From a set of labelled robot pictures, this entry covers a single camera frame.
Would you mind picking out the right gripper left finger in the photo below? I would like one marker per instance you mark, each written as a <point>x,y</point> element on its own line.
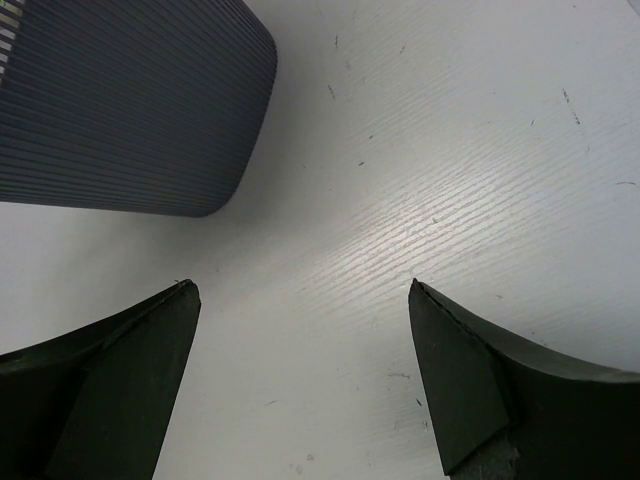
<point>95,403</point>

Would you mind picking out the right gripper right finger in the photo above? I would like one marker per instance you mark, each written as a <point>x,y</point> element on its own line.
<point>505,407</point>

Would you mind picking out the grey mesh waste bin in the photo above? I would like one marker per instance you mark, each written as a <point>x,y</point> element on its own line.
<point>151,107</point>

